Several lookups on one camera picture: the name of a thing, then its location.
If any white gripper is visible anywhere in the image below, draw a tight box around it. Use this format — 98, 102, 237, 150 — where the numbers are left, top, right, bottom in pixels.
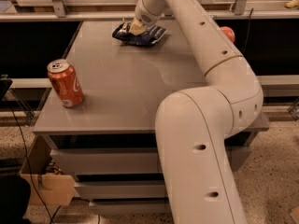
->
129, 0, 165, 35

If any blue chip bag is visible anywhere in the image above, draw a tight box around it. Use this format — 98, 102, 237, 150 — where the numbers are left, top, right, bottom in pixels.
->
112, 21, 167, 47

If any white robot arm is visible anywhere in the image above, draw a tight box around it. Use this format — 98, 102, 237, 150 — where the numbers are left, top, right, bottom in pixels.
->
135, 0, 263, 224

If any orange soda can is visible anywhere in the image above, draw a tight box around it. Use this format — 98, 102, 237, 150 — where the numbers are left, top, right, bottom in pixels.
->
47, 59, 84, 108

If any grey drawer cabinet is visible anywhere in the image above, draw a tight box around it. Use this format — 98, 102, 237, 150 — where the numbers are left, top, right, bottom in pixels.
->
33, 19, 271, 217

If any orange apple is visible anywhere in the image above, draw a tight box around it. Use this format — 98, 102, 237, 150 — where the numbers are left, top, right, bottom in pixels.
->
221, 26, 235, 43

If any cardboard box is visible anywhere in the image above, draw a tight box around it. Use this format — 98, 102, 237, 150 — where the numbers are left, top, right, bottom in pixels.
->
20, 136, 75, 206

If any black round object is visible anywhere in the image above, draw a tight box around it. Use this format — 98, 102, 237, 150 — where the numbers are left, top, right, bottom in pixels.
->
0, 175, 31, 224

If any metal frame rail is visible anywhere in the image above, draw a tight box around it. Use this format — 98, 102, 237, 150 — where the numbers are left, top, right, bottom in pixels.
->
1, 0, 299, 20

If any black cable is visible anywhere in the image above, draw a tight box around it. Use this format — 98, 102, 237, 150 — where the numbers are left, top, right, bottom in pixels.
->
8, 105, 64, 224

